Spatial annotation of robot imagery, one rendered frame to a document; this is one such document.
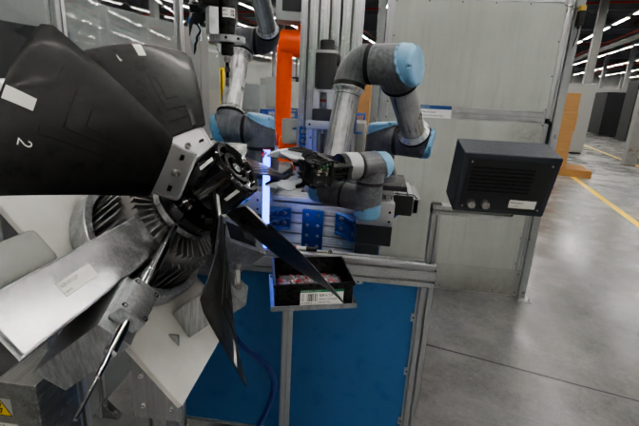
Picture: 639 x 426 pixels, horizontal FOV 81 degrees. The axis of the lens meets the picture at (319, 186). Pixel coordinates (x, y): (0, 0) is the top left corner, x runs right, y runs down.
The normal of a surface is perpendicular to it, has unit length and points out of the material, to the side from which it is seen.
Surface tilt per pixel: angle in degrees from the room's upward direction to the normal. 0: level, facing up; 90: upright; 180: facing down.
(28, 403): 90
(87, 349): 102
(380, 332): 90
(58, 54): 70
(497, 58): 90
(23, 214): 50
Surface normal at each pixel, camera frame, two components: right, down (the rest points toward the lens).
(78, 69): 0.85, -0.15
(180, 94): 0.42, -0.49
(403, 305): -0.11, 0.24
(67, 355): 0.07, 0.45
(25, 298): 0.79, -0.57
